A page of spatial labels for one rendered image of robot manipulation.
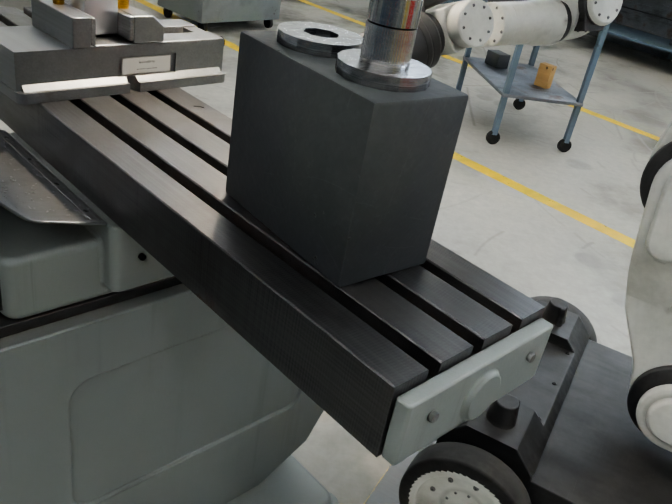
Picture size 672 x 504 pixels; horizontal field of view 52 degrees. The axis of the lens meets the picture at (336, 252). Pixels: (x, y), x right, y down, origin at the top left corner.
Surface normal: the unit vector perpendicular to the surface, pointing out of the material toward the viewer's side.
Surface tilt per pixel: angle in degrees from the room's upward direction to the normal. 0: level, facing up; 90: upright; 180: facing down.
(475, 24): 71
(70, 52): 90
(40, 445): 90
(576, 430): 0
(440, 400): 90
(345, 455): 0
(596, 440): 0
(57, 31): 90
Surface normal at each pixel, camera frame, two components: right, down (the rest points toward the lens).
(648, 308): -0.48, 0.36
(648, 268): -0.52, 0.69
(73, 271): 0.67, 0.46
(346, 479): 0.16, -0.86
